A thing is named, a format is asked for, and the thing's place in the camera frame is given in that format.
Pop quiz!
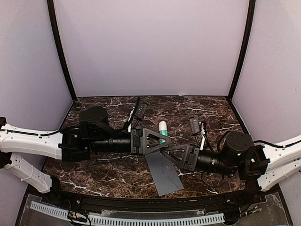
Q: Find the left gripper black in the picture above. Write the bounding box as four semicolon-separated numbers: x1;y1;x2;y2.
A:
90;127;172;156

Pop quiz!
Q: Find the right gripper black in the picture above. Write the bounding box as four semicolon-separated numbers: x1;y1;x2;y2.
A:
160;143;238;177

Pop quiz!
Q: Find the grey envelope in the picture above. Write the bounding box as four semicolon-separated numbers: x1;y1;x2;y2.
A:
145;152;184;196

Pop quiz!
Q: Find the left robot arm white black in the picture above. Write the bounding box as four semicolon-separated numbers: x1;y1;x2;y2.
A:
0;107;171;205

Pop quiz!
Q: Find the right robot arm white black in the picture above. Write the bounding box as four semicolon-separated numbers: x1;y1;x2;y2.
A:
160;131;301;204

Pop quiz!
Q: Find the small electronics board with leds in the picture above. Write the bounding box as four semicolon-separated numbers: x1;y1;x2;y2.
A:
67;212;87;222

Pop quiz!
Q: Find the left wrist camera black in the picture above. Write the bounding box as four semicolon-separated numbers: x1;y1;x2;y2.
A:
125;97;149;129

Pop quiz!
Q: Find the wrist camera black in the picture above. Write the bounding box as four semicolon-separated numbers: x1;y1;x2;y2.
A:
125;97;149;129
189;114;206;150

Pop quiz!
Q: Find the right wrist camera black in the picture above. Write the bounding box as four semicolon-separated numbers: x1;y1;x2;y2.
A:
189;114;206;150

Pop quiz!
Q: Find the black front table rail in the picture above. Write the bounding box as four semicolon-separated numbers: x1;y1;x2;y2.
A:
40;178;269;218

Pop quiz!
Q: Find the white slotted cable duct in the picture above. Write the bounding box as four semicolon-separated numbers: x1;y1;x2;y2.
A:
30;201;225;226

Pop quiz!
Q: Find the black left frame post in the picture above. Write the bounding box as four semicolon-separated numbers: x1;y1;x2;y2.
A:
47;0;77;102

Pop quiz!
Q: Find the black frame post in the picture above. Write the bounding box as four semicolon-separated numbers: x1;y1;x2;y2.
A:
227;0;256;101
47;0;77;102

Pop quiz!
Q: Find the black right frame post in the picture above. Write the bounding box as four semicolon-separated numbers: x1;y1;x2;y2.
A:
227;0;256;101

